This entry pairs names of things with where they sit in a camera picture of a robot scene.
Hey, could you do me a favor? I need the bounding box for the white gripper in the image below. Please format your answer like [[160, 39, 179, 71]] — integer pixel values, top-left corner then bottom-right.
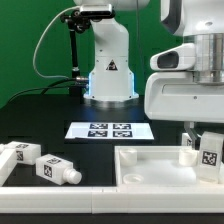
[[144, 72, 224, 147]]

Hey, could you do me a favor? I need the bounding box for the grey cable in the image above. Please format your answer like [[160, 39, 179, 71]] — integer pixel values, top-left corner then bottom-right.
[[32, 5, 81, 80]]

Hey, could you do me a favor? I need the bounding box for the white fence rail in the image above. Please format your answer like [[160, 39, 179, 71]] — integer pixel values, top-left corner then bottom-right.
[[0, 149, 17, 187], [0, 185, 224, 214]]

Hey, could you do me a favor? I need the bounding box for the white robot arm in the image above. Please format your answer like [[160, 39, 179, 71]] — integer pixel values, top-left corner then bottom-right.
[[74, 0, 224, 133]]

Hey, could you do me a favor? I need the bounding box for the black cable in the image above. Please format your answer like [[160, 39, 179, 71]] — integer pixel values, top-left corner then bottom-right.
[[6, 78, 89, 104]]

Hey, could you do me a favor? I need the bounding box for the white front fence rail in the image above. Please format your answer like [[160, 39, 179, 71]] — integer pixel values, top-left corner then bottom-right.
[[0, 185, 224, 214]]

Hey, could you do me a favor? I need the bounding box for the white marker tag sheet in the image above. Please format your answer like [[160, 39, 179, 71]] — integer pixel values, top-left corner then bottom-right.
[[65, 122, 154, 140]]

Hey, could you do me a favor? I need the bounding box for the white square table top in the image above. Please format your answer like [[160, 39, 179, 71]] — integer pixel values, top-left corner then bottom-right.
[[115, 146, 224, 187]]

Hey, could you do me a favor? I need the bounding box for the white left fence rail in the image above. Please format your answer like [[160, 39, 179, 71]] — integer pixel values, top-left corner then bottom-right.
[[0, 149, 17, 187]]

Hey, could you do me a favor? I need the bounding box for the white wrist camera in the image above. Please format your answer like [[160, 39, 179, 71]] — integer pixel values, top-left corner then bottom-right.
[[150, 43, 196, 71]]

